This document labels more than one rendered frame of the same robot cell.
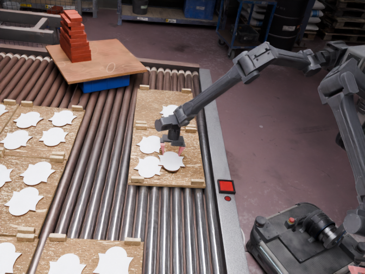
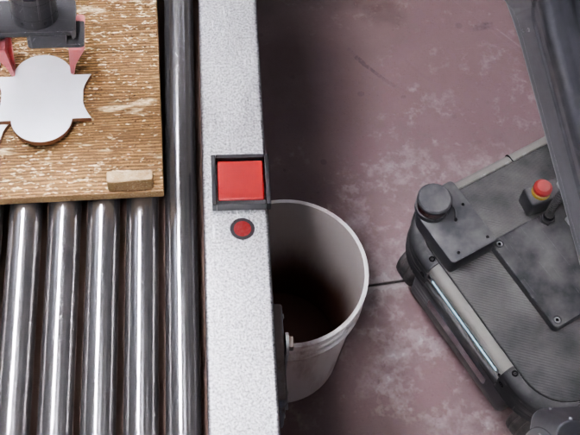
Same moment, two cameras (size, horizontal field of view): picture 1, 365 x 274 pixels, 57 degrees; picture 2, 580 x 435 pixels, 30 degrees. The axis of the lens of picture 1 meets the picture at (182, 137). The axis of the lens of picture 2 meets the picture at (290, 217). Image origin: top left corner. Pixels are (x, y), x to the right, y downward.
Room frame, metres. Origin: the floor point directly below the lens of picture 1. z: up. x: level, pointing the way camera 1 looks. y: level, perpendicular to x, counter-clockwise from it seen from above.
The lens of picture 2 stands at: (0.39, -0.28, 2.14)
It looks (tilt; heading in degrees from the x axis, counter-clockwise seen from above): 61 degrees down; 358
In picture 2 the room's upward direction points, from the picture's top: 6 degrees clockwise
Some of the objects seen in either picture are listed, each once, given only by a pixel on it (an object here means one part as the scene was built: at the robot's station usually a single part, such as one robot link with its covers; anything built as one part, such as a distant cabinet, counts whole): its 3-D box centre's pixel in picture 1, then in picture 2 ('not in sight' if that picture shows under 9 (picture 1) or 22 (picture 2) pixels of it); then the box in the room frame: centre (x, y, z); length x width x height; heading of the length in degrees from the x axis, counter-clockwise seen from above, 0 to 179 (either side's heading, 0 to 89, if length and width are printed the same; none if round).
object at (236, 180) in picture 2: (226, 186); (240, 182); (1.11, -0.24, 0.92); 0.06 x 0.06 x 0.01; 7
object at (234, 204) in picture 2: (226, 186); (240, 181); (1.11, -0.24, 0.92); 0.08 x 0.08 x 0.02; 7
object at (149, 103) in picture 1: (165, 109); not in sight; (1.67, 0.13, 0.93); 0.41 x 0.35 x 0.02; 8
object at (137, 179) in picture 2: (196, 181); (129, 180); (1.08, -0.10, 0.95); 0.06 x 0.02 x 0.03; 99
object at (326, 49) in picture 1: (325, 58); not in sight; (1.50, -0.59, 1.45); 0.09 x 0.08 x 0.12; 35
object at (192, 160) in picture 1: (166, 155); (30, 70); (1.26, 0.06, 0.93); 0.41 x 0.35 x 0.02; 9
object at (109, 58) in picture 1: (95, 58); not in sight; (1.97, 0.64, 1.03); 0.50 x 0.50 x 0.02; 37
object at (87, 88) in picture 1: (98, 72); not in sight; (1.91, 0.60, 0.97); 0.31 x 0.31 x 0.10; 37
